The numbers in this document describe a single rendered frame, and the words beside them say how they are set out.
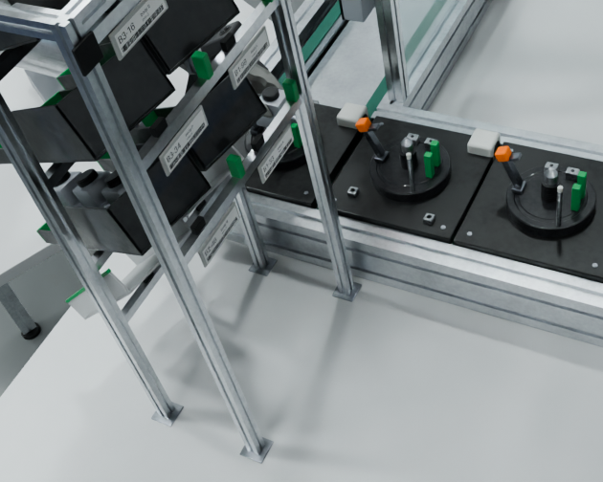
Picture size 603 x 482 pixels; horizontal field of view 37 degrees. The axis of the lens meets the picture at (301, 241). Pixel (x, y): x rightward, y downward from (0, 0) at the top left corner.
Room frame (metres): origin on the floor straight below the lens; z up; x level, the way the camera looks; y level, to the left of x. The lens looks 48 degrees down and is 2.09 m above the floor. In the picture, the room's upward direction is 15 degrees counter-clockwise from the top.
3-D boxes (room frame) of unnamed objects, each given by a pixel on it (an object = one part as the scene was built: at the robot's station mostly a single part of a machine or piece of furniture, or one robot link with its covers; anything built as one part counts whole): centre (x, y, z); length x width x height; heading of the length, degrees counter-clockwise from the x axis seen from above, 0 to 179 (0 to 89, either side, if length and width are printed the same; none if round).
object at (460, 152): (1.11, -0.21, 1.01); 0.24 x 0.24 x 0.13; 51
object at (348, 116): (1.28, -0.15, 0.97); 0.05 x 0.05 x 0.04; 51
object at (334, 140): (1.27, -0.02, 0.96); 0.24 x 0.24 x 0.02; 51
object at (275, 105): (1.26, -0.02, 1.06); 0.08 x 0.04 x 0.07; 51
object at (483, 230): (0.95, -0.40, 1.01); 0.24 x 0.24 x 0.13; 51
